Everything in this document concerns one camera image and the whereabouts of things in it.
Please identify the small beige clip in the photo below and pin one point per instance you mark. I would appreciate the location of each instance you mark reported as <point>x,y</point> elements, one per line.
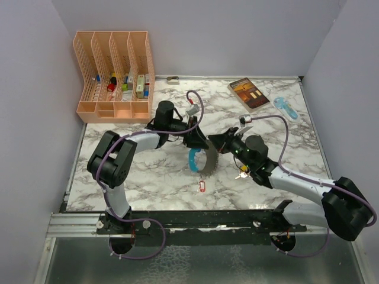
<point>172,80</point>

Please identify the red black small bottle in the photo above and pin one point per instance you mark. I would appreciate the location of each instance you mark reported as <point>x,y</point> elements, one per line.
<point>112,84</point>

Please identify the yellow tagged key bunch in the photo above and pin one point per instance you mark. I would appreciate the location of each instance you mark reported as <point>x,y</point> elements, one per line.
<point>244,172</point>

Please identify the blue packaged toothbrush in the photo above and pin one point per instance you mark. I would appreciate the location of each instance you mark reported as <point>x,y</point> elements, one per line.
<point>285,108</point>

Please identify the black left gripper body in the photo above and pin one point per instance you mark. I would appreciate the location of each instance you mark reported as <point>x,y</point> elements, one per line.
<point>192,122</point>

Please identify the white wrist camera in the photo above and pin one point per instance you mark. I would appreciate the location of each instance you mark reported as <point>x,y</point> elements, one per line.
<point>192,110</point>
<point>245,121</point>

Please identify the peach plastic file organiser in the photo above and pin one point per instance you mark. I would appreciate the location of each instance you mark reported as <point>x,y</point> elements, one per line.
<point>118,75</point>

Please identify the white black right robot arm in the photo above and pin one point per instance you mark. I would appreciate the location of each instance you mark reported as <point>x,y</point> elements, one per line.
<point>335,204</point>

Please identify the red key tag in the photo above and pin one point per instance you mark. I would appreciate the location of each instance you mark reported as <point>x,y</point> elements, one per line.
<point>201,186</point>

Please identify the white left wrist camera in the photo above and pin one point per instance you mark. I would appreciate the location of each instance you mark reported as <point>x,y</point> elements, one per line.
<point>192,110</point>

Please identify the aluminium frame rail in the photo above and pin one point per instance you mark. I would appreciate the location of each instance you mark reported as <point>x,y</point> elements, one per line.
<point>83,225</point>

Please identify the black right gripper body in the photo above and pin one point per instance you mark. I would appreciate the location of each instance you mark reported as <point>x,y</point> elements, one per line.
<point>238,138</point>

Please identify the orange paperback book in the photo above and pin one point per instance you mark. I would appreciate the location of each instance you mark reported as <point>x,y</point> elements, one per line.
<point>248,94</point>

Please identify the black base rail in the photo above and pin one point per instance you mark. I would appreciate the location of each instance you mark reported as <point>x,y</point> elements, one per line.
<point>150,232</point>

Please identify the blue handled key ring organiser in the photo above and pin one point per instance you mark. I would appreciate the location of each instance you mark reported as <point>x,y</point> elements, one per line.
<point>203,162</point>

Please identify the green white box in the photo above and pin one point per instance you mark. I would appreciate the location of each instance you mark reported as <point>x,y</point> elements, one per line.
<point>140,86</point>

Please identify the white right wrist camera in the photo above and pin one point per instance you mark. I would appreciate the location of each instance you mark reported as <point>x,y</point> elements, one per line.
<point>245,121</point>

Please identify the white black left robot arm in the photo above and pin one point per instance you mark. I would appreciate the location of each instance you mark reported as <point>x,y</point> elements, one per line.
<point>110,162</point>

